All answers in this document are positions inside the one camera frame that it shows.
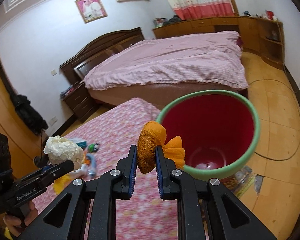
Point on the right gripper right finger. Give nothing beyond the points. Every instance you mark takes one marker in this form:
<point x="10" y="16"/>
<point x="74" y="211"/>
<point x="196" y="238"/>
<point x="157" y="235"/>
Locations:
<point x="206" y="209"/>

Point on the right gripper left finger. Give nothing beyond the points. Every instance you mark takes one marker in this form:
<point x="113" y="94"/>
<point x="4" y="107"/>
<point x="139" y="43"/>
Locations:
<point x="87" y="209"/>

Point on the orange cloth with mesh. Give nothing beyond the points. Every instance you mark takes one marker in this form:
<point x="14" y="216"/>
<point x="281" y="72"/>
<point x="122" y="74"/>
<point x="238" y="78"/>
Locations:
<point x="152" y="135"/>

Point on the green monster figurine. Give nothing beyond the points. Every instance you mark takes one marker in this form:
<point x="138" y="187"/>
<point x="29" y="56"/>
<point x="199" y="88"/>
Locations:
<point x="93" y="148"/>

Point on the person's left hand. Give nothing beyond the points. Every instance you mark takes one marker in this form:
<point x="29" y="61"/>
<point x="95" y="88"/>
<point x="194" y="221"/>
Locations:
<point x="13" y="224"/>

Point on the yellow sponge mesh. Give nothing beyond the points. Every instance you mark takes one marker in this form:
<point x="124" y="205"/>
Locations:
<point x="61" y="183"/>

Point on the teal box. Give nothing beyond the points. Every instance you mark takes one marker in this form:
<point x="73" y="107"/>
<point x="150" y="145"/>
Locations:
<point x="82" y="144"/>

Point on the black jacket hanging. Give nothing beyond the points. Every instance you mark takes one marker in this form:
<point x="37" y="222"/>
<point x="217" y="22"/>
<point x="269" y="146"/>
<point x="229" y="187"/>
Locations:
<point x="31" y="118"/>

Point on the wooden wardrobe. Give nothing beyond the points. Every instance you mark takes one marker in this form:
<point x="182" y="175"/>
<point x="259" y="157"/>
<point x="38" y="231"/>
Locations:
<point x="18" y="145"/>

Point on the red bin with green rim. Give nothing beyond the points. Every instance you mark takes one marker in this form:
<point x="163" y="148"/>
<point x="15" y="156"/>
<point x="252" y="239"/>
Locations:
<point x="219" y="130"/>

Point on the pink floral tablecloth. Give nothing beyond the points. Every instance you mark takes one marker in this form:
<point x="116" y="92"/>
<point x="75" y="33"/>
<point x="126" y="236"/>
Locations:
<point x="88" y="209"/>

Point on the dark wooden nightstand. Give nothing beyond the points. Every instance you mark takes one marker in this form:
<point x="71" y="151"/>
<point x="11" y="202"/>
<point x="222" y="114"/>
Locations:
<point x="80" y="102"/>

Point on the clothes on nightstand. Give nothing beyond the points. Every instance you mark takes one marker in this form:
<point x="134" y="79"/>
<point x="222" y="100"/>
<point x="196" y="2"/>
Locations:
<point x="66" y="92"/>

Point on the dark wooden headboard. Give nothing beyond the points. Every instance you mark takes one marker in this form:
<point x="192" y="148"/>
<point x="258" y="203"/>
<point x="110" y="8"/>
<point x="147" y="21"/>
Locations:
<point x="98" y="51"/>

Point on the wooden bed base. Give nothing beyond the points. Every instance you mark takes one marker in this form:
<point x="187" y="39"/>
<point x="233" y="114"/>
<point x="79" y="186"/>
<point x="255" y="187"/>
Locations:
<point x="159" y="94"/>

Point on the pink bedspread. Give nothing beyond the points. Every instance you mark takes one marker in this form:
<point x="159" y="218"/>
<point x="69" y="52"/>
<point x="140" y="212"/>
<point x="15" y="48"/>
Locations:
<point x="196" y="58"/>

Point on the framed wedding photo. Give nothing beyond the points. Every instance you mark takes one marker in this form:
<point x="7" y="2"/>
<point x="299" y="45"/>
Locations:
<point x="91" y="10"/>

